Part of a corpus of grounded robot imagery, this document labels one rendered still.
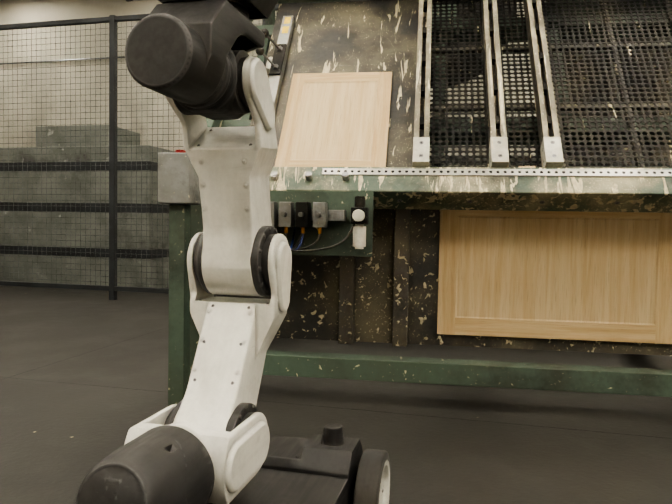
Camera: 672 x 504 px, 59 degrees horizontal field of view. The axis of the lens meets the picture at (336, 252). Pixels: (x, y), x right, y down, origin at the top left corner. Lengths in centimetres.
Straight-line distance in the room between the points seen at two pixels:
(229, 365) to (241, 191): 33
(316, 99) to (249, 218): 153
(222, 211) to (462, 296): 148
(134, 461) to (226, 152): 56
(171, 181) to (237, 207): 106
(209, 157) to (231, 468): 56
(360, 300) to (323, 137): 69
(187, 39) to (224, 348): 56
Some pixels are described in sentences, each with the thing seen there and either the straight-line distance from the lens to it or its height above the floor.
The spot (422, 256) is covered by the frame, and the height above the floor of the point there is 56.
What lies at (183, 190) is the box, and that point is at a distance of 218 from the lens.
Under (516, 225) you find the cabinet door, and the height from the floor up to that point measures 70.
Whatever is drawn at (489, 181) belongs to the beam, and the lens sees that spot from 224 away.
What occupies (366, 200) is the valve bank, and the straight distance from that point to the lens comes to 221.
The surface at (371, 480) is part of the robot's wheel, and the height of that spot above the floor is 17.
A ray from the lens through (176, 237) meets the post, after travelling 222.
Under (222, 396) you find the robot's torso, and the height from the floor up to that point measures 37.
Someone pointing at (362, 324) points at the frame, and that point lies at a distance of 251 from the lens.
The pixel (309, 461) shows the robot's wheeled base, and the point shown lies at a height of 19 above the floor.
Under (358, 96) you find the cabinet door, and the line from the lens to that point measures 261.
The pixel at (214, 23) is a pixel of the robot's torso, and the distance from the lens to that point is 101.
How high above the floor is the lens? 68
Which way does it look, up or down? 3 degrees down
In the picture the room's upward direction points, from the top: 1 degrees clockwise
